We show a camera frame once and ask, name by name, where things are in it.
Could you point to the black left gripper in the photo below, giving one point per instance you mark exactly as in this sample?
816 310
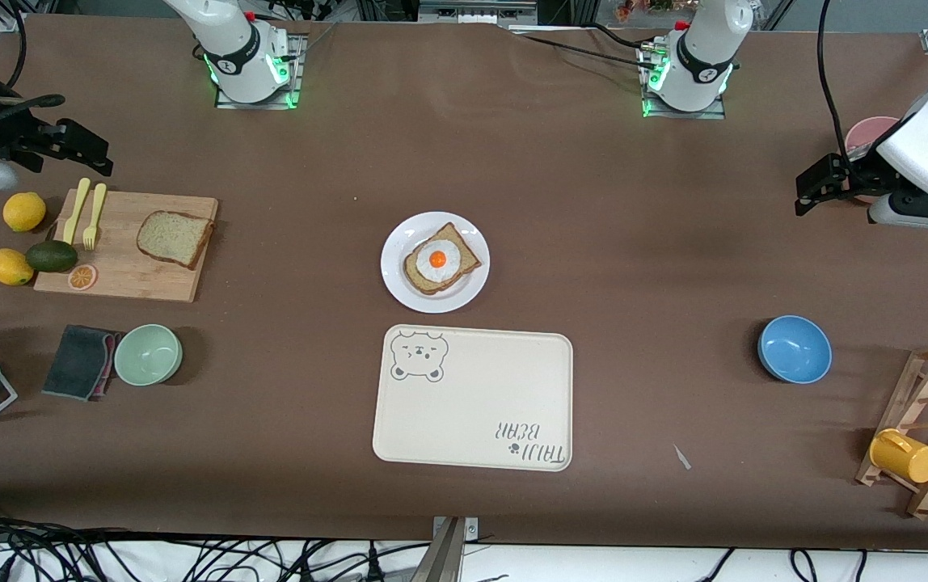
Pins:
855 175

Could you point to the plain bread slice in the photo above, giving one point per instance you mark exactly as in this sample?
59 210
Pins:
173 238

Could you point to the white round plate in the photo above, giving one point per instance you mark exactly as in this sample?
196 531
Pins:
399 279

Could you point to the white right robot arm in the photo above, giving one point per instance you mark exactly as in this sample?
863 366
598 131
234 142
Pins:
238 48

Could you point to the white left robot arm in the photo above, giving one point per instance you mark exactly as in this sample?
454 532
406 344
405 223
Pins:
702 48

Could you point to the yellow plastic knife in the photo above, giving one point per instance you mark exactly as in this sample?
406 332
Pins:
76 210

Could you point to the yellow plastic fork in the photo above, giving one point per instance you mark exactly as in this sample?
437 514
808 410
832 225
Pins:
94 214

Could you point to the pink bowl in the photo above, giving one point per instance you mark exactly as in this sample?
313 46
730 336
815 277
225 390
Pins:
868 133

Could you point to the yellow lemon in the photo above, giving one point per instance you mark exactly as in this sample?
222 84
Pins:
24 212
10 267

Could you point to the green avocado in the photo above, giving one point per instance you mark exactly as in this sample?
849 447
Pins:
52 257

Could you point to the orange slice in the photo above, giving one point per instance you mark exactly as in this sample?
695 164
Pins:
82 278

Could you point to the wooden cutting board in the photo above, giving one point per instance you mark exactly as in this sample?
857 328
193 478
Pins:
132 279

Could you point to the blue bowl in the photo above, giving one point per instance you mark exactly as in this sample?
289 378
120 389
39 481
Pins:
794 349

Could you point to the dark grey folded cloth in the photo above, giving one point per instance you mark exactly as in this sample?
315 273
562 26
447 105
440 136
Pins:
76 362

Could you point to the pale green bowl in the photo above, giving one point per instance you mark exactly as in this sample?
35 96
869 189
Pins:
147 356

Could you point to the yellow mug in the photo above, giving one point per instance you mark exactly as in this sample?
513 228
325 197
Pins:
904 457

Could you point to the small white paper scrap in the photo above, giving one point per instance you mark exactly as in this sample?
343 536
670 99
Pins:
681 457

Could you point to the fried egg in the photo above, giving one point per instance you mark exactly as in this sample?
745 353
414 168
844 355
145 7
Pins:
437 260

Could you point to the grey metal box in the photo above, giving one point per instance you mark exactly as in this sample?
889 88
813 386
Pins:
476 11

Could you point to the cream bear print tray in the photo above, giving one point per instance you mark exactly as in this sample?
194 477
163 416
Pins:
472 404

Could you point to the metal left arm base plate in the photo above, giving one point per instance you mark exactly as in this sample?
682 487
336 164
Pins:
719 109

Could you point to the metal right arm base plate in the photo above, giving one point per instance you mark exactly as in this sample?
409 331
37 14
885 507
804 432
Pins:
296 61

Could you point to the metal stand bracket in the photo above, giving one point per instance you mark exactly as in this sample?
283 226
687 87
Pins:
452 533

